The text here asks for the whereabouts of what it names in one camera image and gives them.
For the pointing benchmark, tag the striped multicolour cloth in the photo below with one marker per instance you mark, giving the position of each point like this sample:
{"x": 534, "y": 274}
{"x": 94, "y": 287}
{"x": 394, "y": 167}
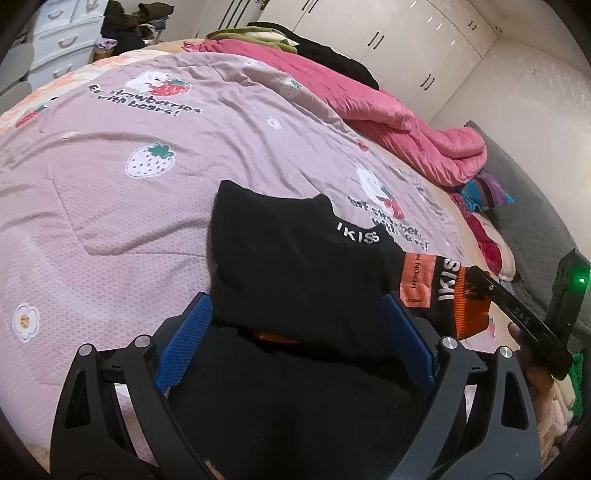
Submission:
{"x": 484, "y": 193}

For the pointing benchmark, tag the lilac strawberry print bedspread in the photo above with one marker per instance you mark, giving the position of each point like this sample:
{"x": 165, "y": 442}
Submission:
{"x": 108, "y": 177}

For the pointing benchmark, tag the dark clothes pile on dresser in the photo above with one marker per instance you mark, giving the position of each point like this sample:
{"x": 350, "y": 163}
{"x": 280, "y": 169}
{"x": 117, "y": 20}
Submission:
{"x": 122, "y": 32}

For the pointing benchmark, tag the pink quilted blanket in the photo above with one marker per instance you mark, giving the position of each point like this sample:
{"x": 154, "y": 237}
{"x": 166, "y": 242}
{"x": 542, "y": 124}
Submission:
{"x": 448, "y": 158}

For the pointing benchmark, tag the white chest of drawers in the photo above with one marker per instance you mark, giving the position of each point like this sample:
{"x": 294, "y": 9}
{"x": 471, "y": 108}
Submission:
{"x": 63, "y": 38}

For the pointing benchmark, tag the grey quilted floor mat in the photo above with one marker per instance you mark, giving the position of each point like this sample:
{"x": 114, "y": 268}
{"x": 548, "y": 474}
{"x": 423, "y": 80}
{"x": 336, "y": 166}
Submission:
{"x": 533, "y": 230}

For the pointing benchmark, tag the green garment on bed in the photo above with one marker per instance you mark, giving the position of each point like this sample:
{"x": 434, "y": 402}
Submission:
{"x": 263, "y": 36}

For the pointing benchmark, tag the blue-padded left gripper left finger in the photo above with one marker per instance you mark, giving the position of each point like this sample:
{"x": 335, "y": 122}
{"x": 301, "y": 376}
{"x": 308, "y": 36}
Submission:
{"x": 89, "y": 437}

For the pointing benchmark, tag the black garment on bed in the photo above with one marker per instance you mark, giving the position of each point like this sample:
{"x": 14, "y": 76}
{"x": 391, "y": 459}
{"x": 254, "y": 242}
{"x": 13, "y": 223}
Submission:
{"x": 325, "y": 56}

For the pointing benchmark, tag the red patterned cloth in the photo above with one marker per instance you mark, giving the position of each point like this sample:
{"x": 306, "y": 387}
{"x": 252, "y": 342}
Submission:
{"x": 488, "y": 248}

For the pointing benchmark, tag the green cloth on floor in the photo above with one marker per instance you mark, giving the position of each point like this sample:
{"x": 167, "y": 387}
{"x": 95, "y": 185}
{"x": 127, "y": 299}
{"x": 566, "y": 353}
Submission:
{"x": 576, "y": 377}

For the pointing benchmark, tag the white built-in wardrobe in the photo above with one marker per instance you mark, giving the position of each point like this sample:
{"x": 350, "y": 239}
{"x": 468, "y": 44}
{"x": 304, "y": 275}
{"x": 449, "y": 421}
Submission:
{"x": 420, "y": 51}

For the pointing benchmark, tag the black sweatshirt with orange cuffs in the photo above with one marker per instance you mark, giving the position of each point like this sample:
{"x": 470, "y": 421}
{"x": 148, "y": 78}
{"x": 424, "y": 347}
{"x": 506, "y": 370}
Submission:
{"x": 298, "y": 376}

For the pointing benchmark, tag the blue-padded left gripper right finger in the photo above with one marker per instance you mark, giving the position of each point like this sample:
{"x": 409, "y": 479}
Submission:
{"x": 480, "y": 422}

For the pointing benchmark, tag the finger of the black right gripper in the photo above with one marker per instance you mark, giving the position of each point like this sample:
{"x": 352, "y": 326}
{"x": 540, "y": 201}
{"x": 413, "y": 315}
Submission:
{"x": 545, "y": 347}

